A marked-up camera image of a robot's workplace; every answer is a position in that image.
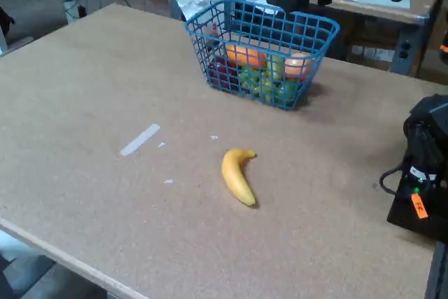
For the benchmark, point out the long white tape strip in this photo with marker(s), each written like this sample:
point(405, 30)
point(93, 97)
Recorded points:
point(140, 139)

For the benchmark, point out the black metal frame post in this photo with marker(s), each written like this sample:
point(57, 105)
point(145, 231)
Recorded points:
point(437, 274)

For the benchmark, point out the dark red toy fruit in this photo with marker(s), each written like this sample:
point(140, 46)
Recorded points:
point(220, 73)

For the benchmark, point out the black chair part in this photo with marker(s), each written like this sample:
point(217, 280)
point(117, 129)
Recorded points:
point(5, 20)

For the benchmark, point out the orange toy fruit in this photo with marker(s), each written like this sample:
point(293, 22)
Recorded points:
point(245, 54)

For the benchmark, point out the orange-red round toy fruit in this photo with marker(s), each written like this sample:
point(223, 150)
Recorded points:
point(297, 68)

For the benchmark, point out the yellow toy banana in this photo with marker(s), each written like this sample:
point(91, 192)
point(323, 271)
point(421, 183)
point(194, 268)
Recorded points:
point(235, 176)

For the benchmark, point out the white desk leg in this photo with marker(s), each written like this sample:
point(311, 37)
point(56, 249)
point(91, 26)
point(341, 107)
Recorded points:
point(71, 10)

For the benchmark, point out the wooden workbench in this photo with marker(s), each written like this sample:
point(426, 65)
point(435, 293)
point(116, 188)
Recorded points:
point(378, 33)

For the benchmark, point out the grey power outlet box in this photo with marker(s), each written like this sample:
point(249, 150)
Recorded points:
point(404, 50)

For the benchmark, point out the green toy grapes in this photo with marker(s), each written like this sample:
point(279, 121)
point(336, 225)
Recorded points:
point(259, 80)

